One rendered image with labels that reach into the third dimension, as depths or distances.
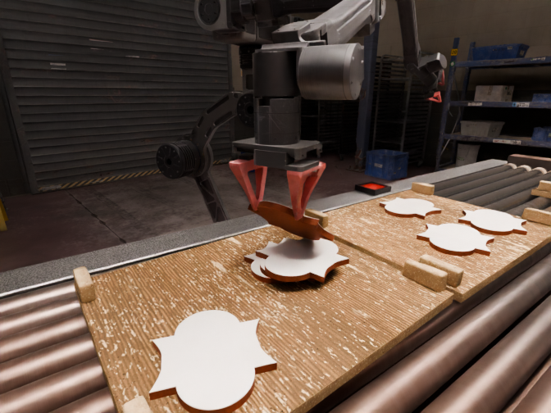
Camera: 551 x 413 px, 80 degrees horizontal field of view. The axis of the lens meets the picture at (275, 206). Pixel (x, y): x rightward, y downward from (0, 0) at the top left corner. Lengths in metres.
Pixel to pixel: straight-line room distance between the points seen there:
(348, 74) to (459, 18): 5.95
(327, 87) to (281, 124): 0.07
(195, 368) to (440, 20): 6.26
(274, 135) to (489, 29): 5.79
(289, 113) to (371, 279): 0.27
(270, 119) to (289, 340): 0.25
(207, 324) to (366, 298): 0.21
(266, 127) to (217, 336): 0.24
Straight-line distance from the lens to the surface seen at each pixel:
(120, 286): 0.53
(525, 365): 0.49
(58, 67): 5.10
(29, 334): 0.52
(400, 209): 0.80
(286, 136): 0.41
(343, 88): 0.37
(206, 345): 0.38
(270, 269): 0.46
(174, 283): 0.51
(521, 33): 6.00
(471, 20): 6.23
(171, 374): 0.36
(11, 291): 0.64
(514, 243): 0.74
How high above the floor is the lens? 1.19
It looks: 19 degrees down
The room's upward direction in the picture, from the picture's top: straight up
